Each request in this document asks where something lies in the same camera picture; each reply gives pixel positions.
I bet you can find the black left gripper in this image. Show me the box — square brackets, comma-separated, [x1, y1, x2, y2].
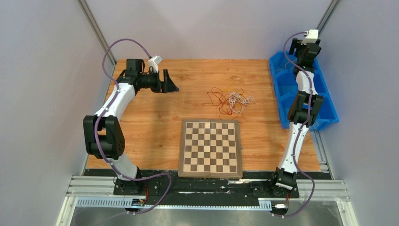
[139, 70, 180, 94]

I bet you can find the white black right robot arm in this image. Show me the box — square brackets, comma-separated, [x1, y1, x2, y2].
[268, 38, 324, 197]

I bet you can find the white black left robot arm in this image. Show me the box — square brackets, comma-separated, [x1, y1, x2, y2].
[83, 56, 179, 195]

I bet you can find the blue compartment bin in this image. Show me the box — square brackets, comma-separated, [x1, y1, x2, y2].
[269, 51, 339, 131]

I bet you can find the wooden chessboard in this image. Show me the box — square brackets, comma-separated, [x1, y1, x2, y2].
[178, 119, 243, 179]

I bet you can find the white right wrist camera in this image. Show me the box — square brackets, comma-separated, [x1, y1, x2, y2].
[301, 29, 319, 45]

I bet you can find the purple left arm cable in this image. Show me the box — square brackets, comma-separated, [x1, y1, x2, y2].
[93, 38, 173, 216]

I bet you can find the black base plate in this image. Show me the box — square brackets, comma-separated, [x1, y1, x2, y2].
[83, 168, 333, 207]

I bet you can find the aluminium frame rail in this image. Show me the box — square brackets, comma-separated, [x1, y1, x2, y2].
[56, 176, 358, 226]

